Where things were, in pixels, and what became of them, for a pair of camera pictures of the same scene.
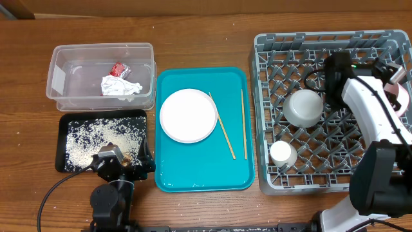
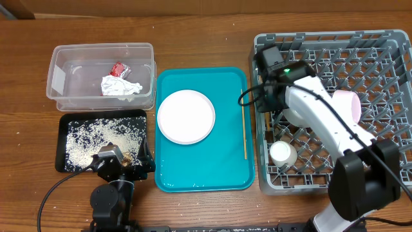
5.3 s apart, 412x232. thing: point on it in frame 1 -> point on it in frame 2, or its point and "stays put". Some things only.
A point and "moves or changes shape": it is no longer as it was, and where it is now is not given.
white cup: [282, 153] stays put
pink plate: [402, 96] moves or changes shape
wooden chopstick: [218, 118] -> [267, 117]
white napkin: [117, 86] stays put
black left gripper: [145, 162] stays put
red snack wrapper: [120, 69] stays put
